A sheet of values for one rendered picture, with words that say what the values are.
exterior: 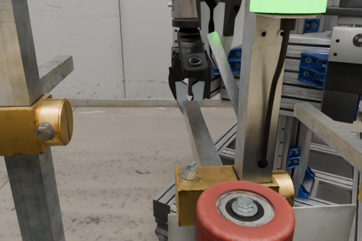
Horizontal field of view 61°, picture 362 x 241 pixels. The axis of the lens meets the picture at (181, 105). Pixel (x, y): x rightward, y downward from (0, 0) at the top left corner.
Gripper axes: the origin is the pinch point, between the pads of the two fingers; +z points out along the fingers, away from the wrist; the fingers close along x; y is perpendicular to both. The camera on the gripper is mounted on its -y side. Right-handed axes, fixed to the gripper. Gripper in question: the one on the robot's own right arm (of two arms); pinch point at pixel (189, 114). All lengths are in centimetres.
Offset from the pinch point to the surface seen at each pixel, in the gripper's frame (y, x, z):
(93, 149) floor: 144, 55, 83
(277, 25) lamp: -33.5, -4.5, -22.1
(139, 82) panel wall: 237, 25, 58
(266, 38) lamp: -33.5, -3.6, -20.9
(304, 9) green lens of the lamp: -39.1, -4.2, -23.8
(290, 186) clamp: -33.3, -8.1, -3.9
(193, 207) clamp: -34.0, 3.2, -2.4
